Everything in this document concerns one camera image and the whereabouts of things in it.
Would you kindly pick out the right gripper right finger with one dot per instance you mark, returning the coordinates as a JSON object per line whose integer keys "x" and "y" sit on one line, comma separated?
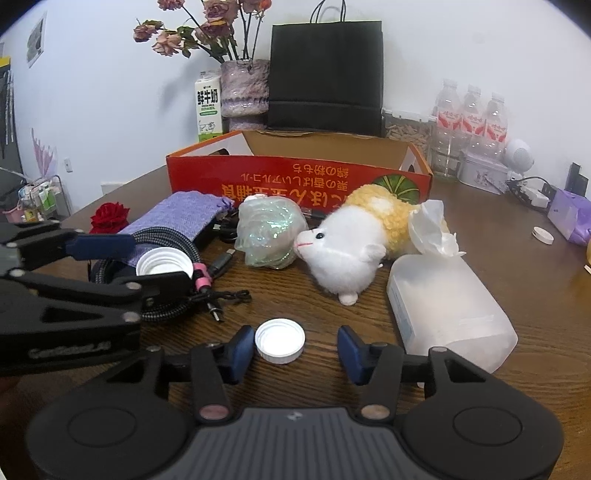
{"x": 360, "y": 359}

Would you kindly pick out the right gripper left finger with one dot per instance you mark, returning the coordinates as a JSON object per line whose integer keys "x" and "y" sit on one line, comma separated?
{"x": 214, "y": 362}

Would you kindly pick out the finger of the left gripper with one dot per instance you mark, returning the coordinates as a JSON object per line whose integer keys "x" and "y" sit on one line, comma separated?
{"x": 100, "y": 246}
{"x": 160, "y": 289}

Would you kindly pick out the white bottle cap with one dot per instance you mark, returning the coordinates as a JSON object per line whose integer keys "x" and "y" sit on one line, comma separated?
{"x": 280, "y": 340}

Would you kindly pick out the purple knitted pouch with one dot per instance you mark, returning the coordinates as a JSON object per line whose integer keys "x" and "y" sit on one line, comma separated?
{"x": 186, "y": 212}

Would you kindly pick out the translucent tissue pack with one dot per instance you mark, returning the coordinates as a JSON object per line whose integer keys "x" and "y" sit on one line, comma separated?
{"x": 439, "y": 301}

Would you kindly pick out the white yellow plush toy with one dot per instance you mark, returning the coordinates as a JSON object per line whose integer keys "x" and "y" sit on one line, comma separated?
{"x": 346, "y": 250}

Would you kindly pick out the iridescent ball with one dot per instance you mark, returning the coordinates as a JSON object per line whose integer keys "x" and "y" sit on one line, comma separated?
{"x": 267, "y": 228}

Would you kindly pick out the white jar lid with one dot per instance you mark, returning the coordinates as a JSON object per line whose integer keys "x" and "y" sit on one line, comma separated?
{"x": 163, "y": 260}

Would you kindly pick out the red fabric rose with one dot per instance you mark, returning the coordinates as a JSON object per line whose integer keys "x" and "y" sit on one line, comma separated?
{"x": 109, "y": 218}

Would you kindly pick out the green white milk carton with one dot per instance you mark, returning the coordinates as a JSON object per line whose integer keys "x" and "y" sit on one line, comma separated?
{"x": 207, "y": 90}

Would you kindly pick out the red cardboard pumpkin box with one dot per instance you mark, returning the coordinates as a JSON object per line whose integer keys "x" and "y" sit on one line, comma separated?
{"x": 315, "y": 170}

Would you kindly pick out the small white round lid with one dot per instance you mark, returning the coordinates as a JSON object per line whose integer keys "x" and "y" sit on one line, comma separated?
{"x": 543, "y": 235}

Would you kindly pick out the white floral tin box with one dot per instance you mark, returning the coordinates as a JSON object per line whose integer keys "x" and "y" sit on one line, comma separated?
{"x": 483, "y": 173}

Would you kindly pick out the purple textured vase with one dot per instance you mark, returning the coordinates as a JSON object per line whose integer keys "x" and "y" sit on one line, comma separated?
{"x": 245, "y": 94}

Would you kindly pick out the clear drinking glass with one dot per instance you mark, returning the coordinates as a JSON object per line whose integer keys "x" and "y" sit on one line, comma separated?
{"x": 444, "y": 155}

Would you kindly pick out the water bottle left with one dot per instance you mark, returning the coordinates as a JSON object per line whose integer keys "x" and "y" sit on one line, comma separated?
{"x": 448, "y": 114}

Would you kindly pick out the water bottle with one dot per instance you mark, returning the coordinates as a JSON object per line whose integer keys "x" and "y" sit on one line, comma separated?
{"x": 473, "y": 120}
{"x": 448, "y": 114}
{"x": 496, "y": 127}

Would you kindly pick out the clear container of seeds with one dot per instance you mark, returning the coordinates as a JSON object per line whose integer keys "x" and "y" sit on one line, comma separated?
{"x": 409, "y": 127}

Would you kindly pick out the purple tissue packet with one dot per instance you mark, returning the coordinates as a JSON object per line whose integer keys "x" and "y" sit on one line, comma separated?
{"x": 571, "y": 215}

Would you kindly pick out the white round speaker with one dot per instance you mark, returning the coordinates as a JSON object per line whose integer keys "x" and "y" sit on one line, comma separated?
{"x": 517, "y": 156}

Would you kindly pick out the dried pink rose bouquet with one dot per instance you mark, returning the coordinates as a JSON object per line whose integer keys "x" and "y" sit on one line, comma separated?
{"x": 229, "y": 30}

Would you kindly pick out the black paper shopping bag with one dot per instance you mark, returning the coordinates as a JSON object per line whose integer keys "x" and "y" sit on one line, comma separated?
{"x": 327, "y": 76}

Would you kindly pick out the water bottle middle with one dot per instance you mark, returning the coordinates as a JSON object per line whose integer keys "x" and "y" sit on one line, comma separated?
{"x": 473, "y": 120}

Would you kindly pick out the water bottle right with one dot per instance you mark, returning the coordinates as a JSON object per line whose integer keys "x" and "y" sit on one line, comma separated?
{"x": 496, "y": 127}

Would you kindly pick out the wire rack with items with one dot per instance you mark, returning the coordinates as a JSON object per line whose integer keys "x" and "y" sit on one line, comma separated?
{"x": 41, "y": 200}

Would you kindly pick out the white charger with cable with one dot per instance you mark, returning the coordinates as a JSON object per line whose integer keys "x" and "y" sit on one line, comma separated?
{"x": 533, "y": 192}

